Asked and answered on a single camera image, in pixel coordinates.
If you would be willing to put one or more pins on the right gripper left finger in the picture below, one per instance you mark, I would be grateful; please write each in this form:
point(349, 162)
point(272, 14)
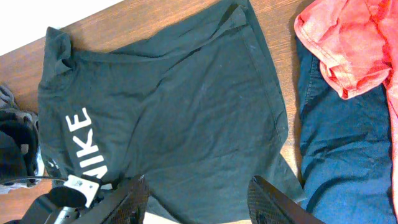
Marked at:
point(126, 205)

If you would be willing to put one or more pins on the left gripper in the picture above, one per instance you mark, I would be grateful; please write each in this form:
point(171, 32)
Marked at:
point(73, 202)

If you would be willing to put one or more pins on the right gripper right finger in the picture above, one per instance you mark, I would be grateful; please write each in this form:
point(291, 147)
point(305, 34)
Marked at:
point(268, 205)

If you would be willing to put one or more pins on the dark green Nike t-shirt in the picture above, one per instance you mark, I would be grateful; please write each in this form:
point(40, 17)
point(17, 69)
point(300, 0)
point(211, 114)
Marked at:
point(196, 109)

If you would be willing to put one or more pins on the black folded garment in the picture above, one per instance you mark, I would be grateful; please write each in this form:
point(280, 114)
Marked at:
point(19, 145)

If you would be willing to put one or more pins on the blue garment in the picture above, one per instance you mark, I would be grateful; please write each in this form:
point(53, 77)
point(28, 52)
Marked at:
point(346, 150)

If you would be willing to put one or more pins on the grey folded garment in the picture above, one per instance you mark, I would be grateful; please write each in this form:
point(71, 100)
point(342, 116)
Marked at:
point(8, 104)

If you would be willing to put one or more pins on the red garment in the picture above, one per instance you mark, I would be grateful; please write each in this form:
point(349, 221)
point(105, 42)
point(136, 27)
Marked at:
point(356, 42)

